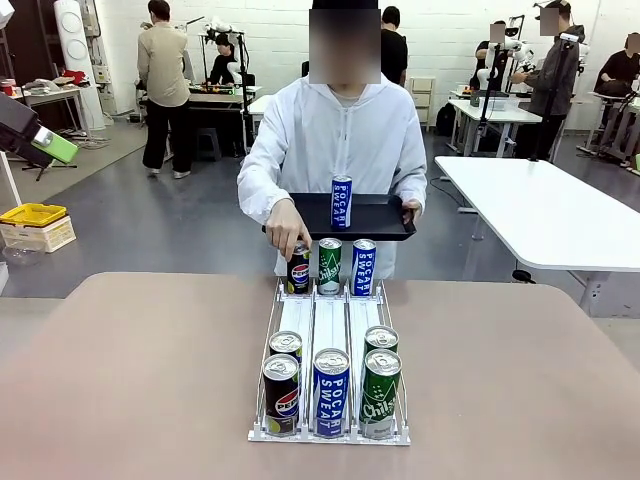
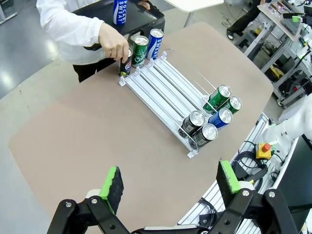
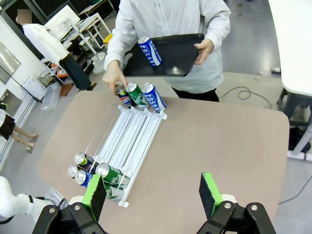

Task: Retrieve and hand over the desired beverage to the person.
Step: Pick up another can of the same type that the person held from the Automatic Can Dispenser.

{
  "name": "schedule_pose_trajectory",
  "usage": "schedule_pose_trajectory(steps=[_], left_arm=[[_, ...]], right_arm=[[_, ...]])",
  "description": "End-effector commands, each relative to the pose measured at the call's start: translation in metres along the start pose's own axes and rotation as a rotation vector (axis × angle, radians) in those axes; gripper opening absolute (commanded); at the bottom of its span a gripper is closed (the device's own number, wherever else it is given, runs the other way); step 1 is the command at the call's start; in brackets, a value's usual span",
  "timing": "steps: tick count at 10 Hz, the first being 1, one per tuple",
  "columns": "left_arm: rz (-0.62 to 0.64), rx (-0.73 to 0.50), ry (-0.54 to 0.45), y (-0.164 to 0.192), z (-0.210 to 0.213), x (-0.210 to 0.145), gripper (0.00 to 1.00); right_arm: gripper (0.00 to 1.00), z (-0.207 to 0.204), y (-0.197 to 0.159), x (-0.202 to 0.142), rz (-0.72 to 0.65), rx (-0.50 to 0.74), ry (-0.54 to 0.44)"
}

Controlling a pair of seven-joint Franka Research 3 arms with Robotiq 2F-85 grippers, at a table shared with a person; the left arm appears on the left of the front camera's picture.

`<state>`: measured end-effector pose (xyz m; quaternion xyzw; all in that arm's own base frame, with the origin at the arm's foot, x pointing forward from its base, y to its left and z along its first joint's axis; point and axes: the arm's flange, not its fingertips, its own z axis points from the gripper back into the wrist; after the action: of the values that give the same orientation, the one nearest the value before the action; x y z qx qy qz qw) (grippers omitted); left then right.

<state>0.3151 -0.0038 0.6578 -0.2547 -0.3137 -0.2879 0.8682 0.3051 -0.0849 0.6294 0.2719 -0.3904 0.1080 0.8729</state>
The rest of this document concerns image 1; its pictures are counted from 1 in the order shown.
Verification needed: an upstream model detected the person in white hoodie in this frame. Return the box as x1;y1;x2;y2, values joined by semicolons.
236;0;429;281

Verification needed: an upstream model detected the black Pepsi can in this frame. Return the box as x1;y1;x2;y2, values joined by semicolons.
288;241;312;295
262;353;301;438
268;330;304;365

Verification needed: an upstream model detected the person's right hand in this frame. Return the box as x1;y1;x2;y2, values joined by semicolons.
264;198;314;262

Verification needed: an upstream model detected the white can dispenser rack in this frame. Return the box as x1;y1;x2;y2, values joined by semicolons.
247;277;412;447

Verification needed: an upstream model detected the black plastic serving tray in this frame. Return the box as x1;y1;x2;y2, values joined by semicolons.
261;192;418;244

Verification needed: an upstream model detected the large white table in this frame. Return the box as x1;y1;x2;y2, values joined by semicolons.
433;154;640;317

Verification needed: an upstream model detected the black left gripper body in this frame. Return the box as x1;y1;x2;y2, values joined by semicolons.
0;91;55;169

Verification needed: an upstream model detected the yellow plastic crate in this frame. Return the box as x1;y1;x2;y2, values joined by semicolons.
0;202;69;229

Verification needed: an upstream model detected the white plastic crate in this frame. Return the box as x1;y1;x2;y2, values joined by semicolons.
0;215;78;254

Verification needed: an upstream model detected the person's left forearm white sleeve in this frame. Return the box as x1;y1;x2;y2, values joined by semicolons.
399;164;429;206

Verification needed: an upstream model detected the man in beige shirt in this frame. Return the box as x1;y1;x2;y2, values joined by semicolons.
136;0;194;180

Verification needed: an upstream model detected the cluttered white side table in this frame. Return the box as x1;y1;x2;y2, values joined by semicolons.
0;74;87;136

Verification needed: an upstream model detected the black backpack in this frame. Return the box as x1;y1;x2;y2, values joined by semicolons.
435;102;459;136

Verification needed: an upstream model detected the person's left hand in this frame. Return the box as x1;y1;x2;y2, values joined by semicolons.
401;198;424;227

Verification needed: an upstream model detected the white stand leg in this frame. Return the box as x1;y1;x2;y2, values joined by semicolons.
0;152;24;207

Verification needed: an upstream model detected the green Chilsung cider can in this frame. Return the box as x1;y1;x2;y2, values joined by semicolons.
358;348;403;441
364;325;400;356
318;237;343;296

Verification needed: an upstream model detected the person in black t-shirt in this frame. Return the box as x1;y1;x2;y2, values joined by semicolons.
379;5;409;86

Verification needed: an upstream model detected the white drawer cabinet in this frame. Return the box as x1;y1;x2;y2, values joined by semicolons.
408;75;437;132

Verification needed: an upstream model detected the white background desk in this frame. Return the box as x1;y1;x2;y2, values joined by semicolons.
447;97;544;156

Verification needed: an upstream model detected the seated person in black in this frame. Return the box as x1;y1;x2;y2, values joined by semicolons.
594;32;640;99
208;32;237;86

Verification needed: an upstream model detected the small black floor tripod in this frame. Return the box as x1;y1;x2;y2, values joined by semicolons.
22;159;79;182

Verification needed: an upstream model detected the dark grey plastic stool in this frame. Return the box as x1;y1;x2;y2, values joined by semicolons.
195;127;222;162

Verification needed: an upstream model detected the person's right forearm white sleeve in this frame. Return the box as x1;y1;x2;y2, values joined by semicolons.
236;164;296;227

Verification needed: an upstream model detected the blue Pocari Sweat can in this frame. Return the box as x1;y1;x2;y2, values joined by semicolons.
330;175;354;232
312;348;351;440
350;238;377;297

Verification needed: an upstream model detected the white tower air conditioner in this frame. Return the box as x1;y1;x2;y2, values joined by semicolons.
53;0;107;131

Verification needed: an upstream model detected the black tripod pole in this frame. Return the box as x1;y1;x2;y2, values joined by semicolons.
238;30;252;156

